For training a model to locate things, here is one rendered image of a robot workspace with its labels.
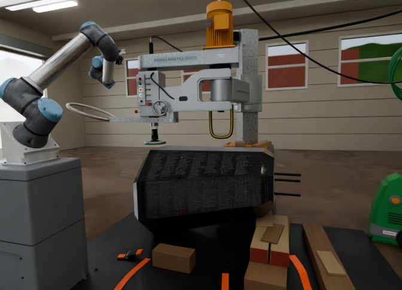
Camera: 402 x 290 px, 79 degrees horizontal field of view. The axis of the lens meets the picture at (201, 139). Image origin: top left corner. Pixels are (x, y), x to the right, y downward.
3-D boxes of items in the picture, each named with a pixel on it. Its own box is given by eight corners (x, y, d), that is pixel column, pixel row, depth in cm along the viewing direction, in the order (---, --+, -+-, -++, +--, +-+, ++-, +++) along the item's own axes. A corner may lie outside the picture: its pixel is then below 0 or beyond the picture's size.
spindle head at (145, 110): (182, 118, 246) (180, 73, 241) (176, 118, 224) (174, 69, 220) (148, 119, 252) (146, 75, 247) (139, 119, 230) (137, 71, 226)
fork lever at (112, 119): (179, 122, 245) (179, 117, 245) (174, 122, 226) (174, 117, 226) (116, 121, 256) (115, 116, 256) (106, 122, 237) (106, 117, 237)
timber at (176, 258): (152, 266, 180) (151, 250, 179) (160, 257, 191) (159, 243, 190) (189, 274, 170) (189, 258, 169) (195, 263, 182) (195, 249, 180)
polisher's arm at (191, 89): (232, 121, 237) (231, 70, 232) (231, 122, 214) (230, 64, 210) (160, 122, 249) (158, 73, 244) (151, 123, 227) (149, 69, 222)
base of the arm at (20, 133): (26, 150, 143) (34, 139, 140) (5, 127, 144) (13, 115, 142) (52, 146, 161) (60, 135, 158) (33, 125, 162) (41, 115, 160)
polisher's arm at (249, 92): (238, 105, 305) (238, 85, 303) (265, 104, 287) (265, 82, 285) (209, 103, 243) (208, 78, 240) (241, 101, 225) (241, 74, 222)
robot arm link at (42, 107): (40, 137, 144) (55, 116, 140) (15, 118, 141) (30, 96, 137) (55, 131, 159) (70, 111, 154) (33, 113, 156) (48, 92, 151)
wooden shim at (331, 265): (316, 252, 174) (316, 250, 173) (331, 253, 172) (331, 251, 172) (328, 275, 149) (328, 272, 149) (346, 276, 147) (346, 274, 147)
